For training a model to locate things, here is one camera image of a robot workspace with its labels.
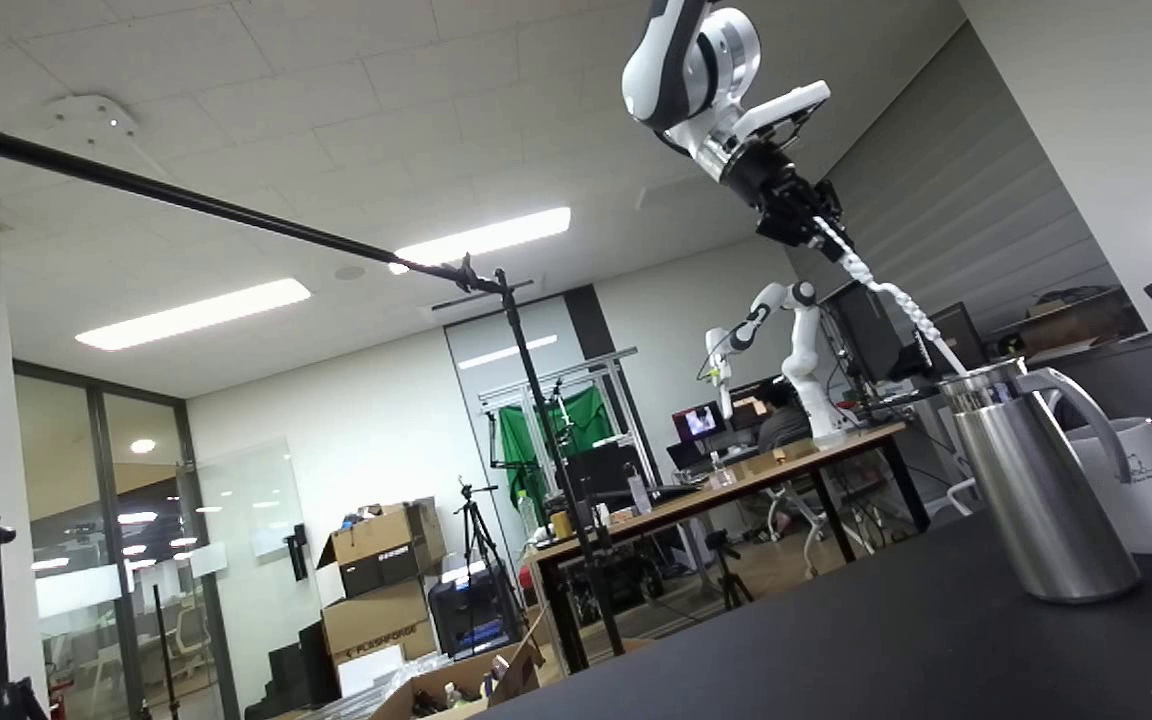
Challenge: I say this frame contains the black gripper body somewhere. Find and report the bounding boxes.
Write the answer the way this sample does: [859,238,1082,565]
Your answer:
[716,134,822,214]

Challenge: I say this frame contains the white spiral rod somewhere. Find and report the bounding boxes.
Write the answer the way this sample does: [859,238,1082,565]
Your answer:
[811,214,999,394]

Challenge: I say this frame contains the tall silver metal cup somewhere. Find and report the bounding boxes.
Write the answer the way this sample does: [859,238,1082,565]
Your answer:
[938,355,1146,606]

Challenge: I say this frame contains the grey window blinds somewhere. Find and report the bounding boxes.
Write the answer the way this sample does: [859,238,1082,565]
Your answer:
[811,23,1126,350]

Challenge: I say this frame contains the small lit monitor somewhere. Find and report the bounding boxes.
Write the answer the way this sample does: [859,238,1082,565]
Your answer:
[669,401,729,453]

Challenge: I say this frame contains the long wooden table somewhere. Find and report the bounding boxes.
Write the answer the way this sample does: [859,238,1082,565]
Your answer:
[528,419,937,673]

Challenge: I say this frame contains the green cloth backdrop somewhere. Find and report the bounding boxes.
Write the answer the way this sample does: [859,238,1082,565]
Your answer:
[485,385,621,512]

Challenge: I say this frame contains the bright rectangular ceiling light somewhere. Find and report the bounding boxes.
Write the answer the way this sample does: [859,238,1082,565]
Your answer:
[71,274,317,355]
[387,203,574,278]

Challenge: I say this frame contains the black light stand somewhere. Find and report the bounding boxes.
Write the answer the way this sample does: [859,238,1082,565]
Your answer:
[490,270,629,661]

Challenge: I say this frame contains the white ceramic mug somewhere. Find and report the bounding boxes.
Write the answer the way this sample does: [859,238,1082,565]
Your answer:
[1069,410,1152,558]

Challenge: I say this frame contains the open brown cardboard box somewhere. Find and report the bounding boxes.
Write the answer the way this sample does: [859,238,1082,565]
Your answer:
[317,494,447,598]

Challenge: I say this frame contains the black boom pole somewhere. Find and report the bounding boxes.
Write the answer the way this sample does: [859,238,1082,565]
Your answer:
[0,106,534,300]

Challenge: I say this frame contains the flat cardboard box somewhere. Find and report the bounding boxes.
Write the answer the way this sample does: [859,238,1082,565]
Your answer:
[362,635,546,720]

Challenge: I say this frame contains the closed brown cardboard box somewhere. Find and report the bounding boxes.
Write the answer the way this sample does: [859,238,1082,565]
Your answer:
[317,581,441,664]

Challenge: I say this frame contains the round white ceiling fixture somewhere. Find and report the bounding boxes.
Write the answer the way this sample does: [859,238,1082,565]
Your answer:
[39,89,144,152]

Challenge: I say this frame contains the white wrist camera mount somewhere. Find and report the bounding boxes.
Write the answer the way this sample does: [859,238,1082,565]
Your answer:
[731,76,835,149]

